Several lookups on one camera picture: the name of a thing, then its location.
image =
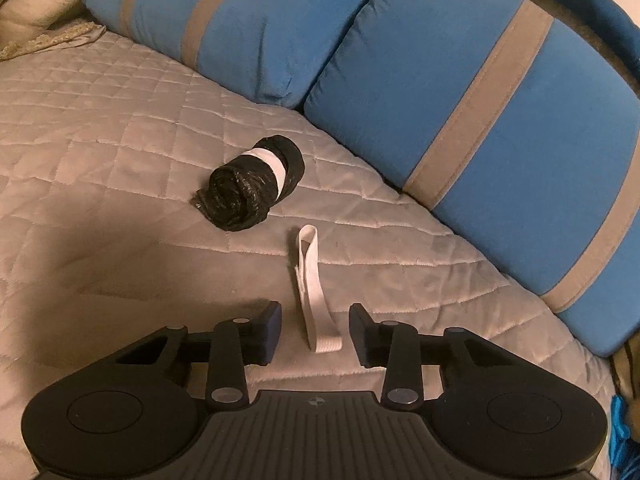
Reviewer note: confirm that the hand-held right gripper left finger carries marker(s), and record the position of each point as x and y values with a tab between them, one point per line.
272	331

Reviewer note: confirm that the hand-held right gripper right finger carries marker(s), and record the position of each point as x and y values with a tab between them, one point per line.
357	334

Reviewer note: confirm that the black bag roll white band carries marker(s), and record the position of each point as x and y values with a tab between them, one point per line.
250	185

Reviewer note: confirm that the grey quilted bedspread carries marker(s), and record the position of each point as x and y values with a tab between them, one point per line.
125	185

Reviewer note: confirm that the blue grey-striped pillow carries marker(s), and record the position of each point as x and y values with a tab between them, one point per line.
500	160
260	25

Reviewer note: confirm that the beige quilted comforter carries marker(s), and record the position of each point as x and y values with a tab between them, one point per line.
35	5

